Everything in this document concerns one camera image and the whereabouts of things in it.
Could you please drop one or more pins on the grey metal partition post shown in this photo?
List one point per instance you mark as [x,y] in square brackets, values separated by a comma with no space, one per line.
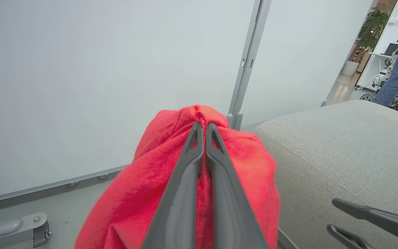
[250,52]

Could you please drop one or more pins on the white robot with wheels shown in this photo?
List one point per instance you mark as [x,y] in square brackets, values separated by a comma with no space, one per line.
[382,77]

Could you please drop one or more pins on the narrow white partition panel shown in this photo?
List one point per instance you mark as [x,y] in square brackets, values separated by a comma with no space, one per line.
[295,62]

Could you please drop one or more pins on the grey partition foot with latch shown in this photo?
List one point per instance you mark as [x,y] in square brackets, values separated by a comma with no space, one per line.
[29,224]

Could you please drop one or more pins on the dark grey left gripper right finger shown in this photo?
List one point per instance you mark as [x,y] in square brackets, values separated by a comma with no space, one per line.
[230,207]

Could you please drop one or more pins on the red fleece garment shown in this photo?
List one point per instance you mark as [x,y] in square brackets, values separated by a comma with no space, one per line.
[133,193]

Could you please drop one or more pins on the light grey fabric sofa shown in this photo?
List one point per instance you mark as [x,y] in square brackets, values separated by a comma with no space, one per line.
[340,152]

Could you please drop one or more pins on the wide white partition panel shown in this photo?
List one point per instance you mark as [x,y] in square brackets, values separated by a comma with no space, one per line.
[98,86]

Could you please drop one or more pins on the white plant pot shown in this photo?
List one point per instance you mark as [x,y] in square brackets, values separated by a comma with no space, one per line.
[350,68]

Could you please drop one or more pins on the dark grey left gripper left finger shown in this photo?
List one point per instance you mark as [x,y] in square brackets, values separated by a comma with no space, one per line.
[180,193]

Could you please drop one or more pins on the white desk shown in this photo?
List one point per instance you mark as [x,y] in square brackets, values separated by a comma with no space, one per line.
[380,56]

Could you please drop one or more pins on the green potted plant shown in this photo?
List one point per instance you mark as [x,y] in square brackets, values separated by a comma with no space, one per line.
[373,26]

